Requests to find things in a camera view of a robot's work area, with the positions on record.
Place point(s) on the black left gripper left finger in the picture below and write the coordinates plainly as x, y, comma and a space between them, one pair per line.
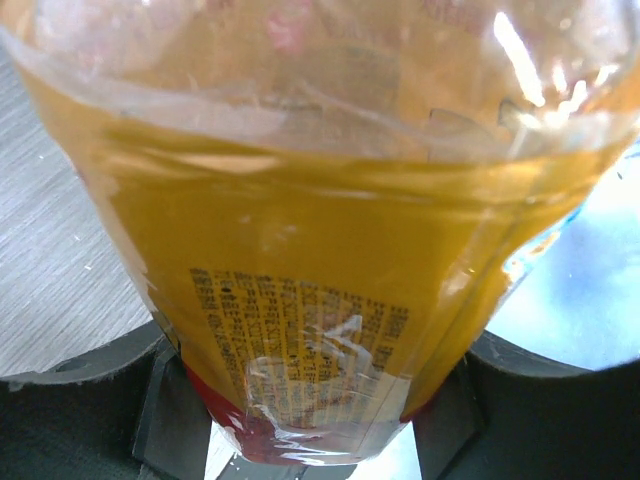
125, 410

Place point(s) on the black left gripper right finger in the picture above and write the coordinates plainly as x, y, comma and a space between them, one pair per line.
507, 413

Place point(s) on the amber drink bottle red label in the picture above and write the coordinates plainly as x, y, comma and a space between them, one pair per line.
322, 203

